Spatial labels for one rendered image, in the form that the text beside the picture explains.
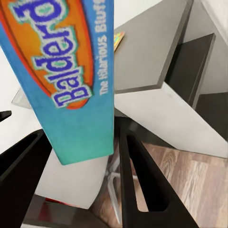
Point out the board game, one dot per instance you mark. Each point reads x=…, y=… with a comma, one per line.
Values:
x=62, y=53

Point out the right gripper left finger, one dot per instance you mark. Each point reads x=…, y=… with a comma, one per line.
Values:
x=21, y=167

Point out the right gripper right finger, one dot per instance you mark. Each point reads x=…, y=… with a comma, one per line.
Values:
x=166, y=210

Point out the desk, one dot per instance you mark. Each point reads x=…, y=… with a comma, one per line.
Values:
x=170, y=88

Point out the swivel chair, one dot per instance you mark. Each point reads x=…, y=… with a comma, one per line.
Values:
x=78, y=184

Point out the jigsaw puzzle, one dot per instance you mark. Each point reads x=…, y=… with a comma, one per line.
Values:
x=117, y=39

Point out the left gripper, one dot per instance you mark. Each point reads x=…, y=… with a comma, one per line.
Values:
x=5, y=114

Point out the toy box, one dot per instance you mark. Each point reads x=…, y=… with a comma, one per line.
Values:
x=21, y=100

